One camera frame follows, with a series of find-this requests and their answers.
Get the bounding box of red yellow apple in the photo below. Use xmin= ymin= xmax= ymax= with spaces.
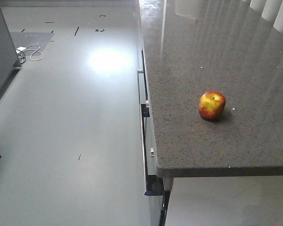
xmin=199 ymin=91 xmax=226 ymax=120

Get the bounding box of grey cabinet at left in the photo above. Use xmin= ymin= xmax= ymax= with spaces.
xmin=0 ymin=8 xmax=21 ymax=99

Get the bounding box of white power adapter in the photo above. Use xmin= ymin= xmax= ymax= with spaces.
xmin=16 ymin=47 xmax=26 ymax=53

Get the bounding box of grey stone kitchen counter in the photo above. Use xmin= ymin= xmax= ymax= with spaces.
xmin=136 ymin=0 xmax=283 ymax=226

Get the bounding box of white coiled floor cable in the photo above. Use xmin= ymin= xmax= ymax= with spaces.
xmin=19 ymin=44 xmax=43 ymax=62

